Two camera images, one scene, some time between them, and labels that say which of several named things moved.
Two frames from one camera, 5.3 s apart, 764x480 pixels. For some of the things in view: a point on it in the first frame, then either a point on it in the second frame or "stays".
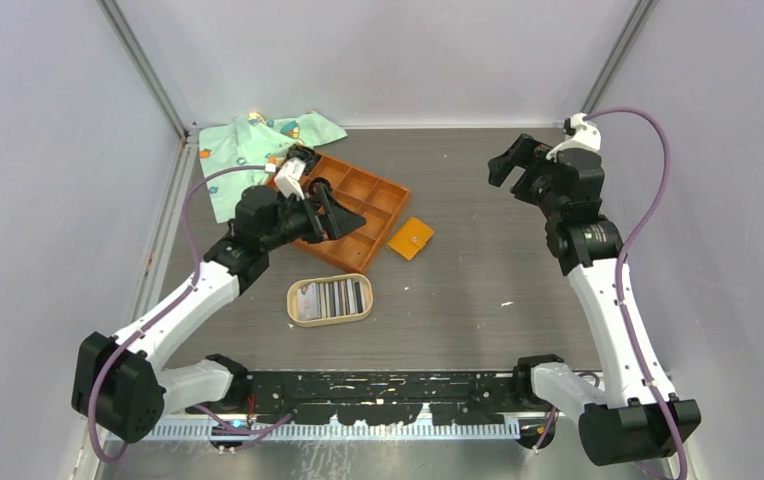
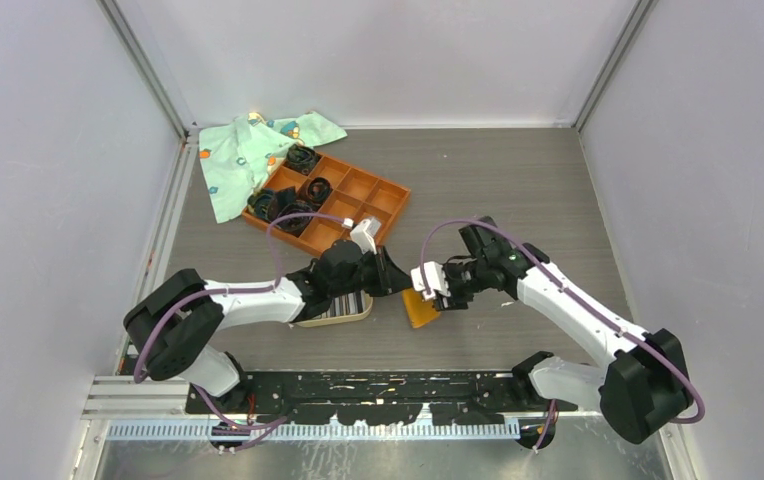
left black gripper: (335, 221) → (389, 278)
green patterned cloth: (250, 139) stays
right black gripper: (524, 152) → (454, 301)
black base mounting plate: (374, 398) stays
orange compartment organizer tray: (377, 202) stays
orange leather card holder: (411, 238) → (419, 311)
